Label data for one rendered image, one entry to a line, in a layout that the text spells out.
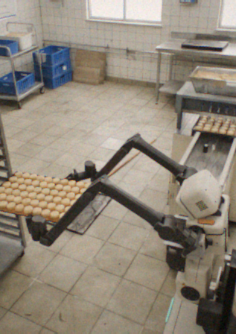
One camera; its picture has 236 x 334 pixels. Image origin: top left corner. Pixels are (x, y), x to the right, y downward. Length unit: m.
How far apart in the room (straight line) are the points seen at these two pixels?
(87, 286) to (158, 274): 0.56
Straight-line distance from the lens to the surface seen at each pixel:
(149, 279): 2.86
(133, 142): 1.94
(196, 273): 1.95
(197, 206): 1.67
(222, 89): 2.88
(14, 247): 3.00
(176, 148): 3.08
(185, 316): 2.34
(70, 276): 2.90
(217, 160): 2.68
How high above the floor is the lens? 2.16
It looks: 32 degrees down
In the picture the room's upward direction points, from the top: 1 degrees counter-clockwise
